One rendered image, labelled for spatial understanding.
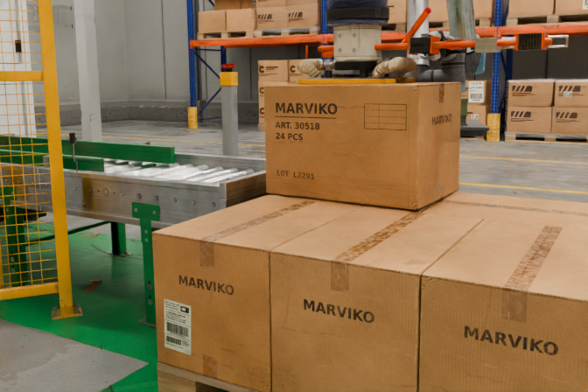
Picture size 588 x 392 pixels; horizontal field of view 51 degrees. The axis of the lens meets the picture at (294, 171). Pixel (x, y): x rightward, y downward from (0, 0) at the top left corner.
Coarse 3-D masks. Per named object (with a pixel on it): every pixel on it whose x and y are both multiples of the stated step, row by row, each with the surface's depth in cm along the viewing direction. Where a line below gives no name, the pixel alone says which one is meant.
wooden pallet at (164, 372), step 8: (160, 368) 183; (168, 368) 182; (176, 368) 180; (160, 376) 184; (168, 376) 182; (176, 376) 180; (184, 376) 179; (192, 376) 177; (200, 376) 176; (160, 384) 184; (168, 384) 182; (176, 384) 181; (184, 384) 179; (192, 384) 178; (200, 384) 180; (208, 384) 174; (216, 384) 173; (224, 384) 171; (232, 384) 170
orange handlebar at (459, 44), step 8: (448, 40) 203; (456, 40) 202; (464, 40) 202; (472, 40) 200; (504, 40) 195; (512, 40) 193; (552, 40) 190; (320, 48) 228; (328, 48) 226; (376, 48) 217; (384, 48) 216; (392, 48) 214; (400, 48) 213; (408, 48) 211; (440, 48) 210; (448, 48) 204; (456, 48) 203; (464, 48) 205
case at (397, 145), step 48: (288, 96) 219; (336, 96) 208; (384, 96) 199; (432, 96) 202; (288, 144) 222; (336, 144) 211; (384, 144) 201; (432, 144) 205; (288, 192) 225; (336, 192) 214; (384, 192) 204; (432, 192) 208
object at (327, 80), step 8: (328, 72) 219; (360, 72) 213; (304, 80) 220; (312, 80) 219; (320, 80) 217; (328, 80) 215; (336, 80) 214; (344, 80) 212; (352, 80) 211; (360, 80) 209; (368, 80) 208; (376, 80) 206; (384, 80) 205; (392, 80) 210
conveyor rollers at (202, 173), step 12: (108, 168) 296; (120, 168) 301; (132, 168) 297; (144, 168) 303; (156, 168) 298; (168, 168) 294; (180, 168) 299; (192, 168) 294; (204, 168) 300; (216, 168) 295; (192, 180) 265; (204, 180) 259; (216, 180) 265
